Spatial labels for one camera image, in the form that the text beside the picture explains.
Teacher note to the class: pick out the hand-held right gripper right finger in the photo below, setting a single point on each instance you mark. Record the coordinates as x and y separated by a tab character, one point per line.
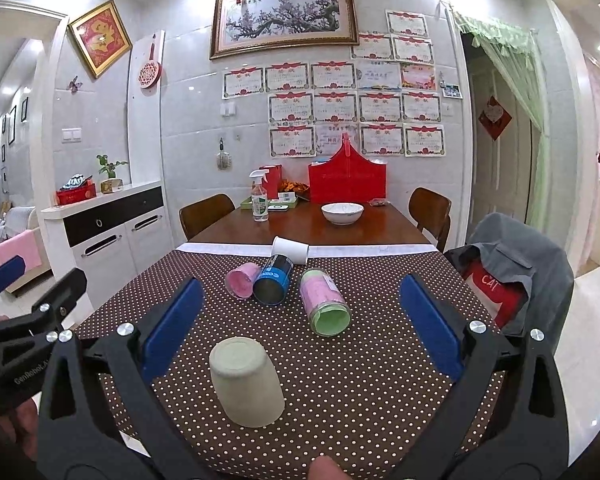
430	325

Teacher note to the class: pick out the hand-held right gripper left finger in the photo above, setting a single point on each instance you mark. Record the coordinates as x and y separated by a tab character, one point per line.
172	325

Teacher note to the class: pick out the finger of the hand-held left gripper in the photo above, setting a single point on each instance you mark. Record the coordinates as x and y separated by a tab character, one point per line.
2	272
65	291

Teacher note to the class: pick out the cream cup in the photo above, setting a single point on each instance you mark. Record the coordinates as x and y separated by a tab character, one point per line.
247	385

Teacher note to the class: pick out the pink cup with green inside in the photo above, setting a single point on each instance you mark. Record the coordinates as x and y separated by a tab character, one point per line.
325	302

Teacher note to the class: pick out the blue and black cup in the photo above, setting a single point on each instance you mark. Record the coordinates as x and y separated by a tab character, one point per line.
274	282

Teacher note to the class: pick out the white paper cup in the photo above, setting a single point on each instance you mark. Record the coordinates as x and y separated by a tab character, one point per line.
290	249

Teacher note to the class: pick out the person's left hand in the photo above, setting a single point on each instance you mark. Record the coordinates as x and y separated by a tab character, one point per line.
12	427

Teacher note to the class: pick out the person's right hand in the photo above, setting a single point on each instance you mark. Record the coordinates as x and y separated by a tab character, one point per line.
326	469

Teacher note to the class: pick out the pink blanket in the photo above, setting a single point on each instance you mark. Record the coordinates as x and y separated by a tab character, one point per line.
15	250

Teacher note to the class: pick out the beige sofa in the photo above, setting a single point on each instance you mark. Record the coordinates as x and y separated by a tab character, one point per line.
22	220

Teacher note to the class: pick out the white sideboard cabinet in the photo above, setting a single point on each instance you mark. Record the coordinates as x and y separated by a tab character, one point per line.
120	240

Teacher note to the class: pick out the red printed cloth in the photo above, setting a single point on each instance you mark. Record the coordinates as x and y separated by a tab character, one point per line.
500	292

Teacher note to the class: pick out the white table runner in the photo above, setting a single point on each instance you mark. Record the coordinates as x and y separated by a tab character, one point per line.
220	248

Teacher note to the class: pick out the brown polka dot tablecloth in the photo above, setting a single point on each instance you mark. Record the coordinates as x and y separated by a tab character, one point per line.
360	385

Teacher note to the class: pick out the red box on cabinet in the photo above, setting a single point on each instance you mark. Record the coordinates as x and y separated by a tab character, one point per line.
75	195

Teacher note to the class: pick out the patterned blue bundle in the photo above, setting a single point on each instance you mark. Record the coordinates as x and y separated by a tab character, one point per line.
77	181

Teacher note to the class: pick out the brown wooden chair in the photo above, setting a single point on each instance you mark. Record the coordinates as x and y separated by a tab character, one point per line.
430	212
205	215

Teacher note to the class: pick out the grey jacket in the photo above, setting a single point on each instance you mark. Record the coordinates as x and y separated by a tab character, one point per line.
530	250

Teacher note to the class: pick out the potted green plant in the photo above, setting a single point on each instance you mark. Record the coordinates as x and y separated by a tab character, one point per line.
111	172

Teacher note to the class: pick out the white bowl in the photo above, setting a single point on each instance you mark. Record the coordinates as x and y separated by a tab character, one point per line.
342	214

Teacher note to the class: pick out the clear spray bottle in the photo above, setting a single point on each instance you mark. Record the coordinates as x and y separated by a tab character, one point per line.
260	202

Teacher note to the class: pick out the green tray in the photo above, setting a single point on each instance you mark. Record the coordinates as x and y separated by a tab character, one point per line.
282	204

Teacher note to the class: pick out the small red box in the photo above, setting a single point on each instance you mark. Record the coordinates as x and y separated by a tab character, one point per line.
272	175

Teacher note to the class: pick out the orange snack packets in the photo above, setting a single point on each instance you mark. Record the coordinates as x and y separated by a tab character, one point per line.
294	189

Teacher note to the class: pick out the red diamond door ornament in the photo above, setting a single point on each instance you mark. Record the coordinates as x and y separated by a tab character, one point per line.
496	117

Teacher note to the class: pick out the green sheer curtain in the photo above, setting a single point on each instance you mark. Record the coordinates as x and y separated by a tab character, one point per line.
530	110

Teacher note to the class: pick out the framed red calligraphy picture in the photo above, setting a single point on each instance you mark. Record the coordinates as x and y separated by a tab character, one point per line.
100	37

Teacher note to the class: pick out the framed blossom painting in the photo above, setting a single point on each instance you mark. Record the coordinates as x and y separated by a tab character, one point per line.
282	15

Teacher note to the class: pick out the white light switch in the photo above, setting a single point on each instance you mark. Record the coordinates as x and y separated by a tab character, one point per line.
72	134
228	109

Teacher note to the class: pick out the small hanging wall charm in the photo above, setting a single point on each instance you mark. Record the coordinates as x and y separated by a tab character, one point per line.
222	157

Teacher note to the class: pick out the butterfly wall decoration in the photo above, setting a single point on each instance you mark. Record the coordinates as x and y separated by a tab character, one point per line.
75	83

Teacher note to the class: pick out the round red wall ornament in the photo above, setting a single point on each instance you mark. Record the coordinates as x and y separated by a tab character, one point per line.
149	72

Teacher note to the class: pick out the small wall photos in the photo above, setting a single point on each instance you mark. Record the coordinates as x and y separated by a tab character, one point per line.
451	91

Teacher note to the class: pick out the group of wall certificates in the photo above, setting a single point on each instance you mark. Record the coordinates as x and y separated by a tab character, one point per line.
335	105

